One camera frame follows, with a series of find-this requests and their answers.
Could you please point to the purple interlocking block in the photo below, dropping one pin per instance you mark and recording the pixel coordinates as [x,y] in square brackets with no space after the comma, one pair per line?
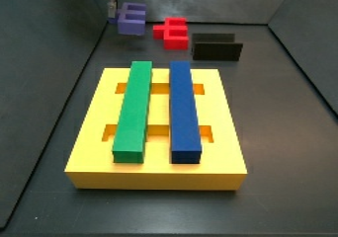
[130,19]

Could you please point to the black angle fixture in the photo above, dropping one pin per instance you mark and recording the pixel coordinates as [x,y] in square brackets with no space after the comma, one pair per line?
[215,47]

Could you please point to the yellow slotted board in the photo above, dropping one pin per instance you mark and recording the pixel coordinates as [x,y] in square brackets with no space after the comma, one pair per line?
[219,172]

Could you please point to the red interlocking block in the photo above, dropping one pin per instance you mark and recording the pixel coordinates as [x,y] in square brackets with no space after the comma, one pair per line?
[173,33]

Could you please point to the green bar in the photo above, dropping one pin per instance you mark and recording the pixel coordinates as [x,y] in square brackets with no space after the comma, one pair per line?
[129,146]

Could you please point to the blue bar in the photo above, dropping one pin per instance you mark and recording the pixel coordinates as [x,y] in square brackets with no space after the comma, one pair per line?
[185,136]

